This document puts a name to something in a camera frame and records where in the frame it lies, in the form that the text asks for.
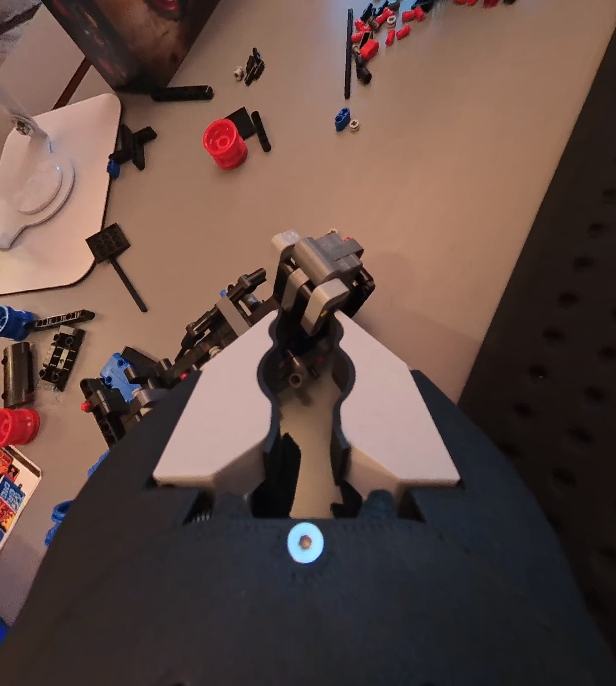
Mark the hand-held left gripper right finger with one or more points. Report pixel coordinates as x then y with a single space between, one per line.
393 429

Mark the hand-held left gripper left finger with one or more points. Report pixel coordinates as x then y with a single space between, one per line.
217 429

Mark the toy brick vehicle chassis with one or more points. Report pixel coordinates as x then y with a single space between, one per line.
324 262

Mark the grey desk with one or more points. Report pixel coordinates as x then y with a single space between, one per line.
420 214

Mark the long black axle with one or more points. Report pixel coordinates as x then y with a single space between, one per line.
348 53
131 288

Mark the blue wheel rim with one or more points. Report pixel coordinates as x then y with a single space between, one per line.
60 522
5 321

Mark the black holed beam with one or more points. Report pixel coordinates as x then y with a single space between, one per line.
261 131
64 318

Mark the black cylinder brick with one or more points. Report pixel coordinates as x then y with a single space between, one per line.
19 375

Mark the red wheel rim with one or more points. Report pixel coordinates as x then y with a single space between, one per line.
8 427
225 143

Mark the black perforated panel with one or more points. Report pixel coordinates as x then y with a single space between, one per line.
581 321

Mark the white stand base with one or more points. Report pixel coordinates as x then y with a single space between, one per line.
72 214

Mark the small blue connector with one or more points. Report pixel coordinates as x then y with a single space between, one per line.
113 168

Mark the black bent beam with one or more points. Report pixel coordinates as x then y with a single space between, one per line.
125 155

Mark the dark flat panel piece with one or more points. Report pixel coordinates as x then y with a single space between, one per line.
239 120

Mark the blue connector brick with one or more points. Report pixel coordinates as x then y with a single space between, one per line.
342 119

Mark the thick black beam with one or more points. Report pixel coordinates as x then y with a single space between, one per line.
182 94

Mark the black pin cluster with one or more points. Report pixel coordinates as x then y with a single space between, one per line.
254 67

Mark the pile of small brick pieces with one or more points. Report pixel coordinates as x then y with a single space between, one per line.
388 32

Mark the toy set box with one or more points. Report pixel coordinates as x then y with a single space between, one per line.
125 37

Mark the black frame brick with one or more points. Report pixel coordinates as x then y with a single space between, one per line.
62 359

